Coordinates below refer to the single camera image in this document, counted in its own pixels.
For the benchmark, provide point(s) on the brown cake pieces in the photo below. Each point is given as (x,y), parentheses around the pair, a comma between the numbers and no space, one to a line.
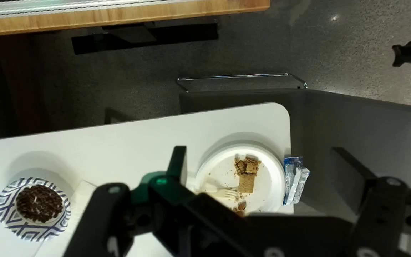
(245,170)

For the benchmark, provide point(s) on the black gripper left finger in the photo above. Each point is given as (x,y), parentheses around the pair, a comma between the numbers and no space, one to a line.
(168,180)

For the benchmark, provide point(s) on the blue patterned bowl with crumbs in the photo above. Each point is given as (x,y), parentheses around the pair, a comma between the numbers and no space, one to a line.
(34,209)

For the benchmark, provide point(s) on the wooden counter edge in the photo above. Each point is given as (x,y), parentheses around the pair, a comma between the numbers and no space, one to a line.
(33,16)

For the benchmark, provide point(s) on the dark grey chair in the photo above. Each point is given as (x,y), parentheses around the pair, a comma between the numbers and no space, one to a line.
(375,133)

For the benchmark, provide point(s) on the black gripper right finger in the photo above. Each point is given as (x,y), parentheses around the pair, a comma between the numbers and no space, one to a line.
(351,179)

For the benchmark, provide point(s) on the large white paper plate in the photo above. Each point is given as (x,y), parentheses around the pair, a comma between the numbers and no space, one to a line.
(215,176)

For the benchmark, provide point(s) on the blue snack wrapper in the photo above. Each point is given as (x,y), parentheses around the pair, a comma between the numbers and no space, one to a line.
(295,176)

